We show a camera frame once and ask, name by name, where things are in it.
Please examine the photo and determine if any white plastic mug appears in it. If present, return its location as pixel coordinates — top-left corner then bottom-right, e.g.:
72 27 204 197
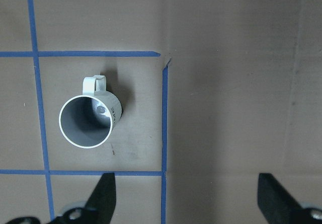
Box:
58 75 122 149

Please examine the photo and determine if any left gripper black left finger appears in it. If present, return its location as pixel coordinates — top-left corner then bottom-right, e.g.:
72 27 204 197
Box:
52 173 116 224

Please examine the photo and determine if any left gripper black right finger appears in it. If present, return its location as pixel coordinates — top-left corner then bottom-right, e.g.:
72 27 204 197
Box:
257 173 321 223

